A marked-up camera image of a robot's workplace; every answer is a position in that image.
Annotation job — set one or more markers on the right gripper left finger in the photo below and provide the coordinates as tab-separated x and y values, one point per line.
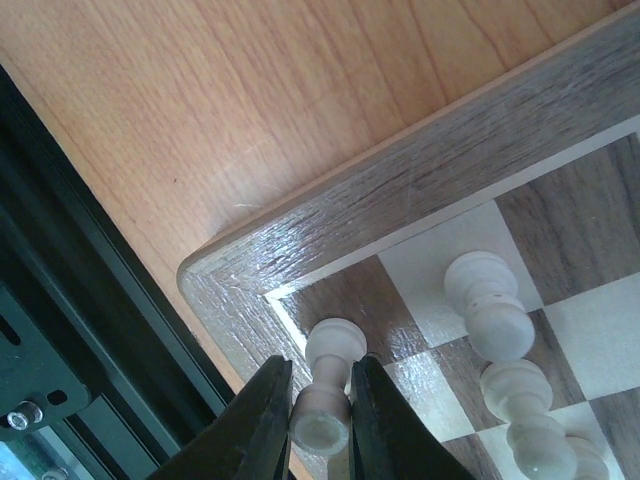
250	439

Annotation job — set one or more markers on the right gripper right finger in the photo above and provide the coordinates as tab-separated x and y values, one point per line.
388	440

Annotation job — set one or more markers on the white chess rook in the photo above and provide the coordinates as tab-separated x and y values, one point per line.
321	415

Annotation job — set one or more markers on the white chess piece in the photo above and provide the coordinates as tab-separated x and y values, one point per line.
590	465
519	394

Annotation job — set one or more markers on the wooden chess board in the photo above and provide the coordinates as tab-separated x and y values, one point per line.
541	170

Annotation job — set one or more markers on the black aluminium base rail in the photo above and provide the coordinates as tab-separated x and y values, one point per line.
152	388

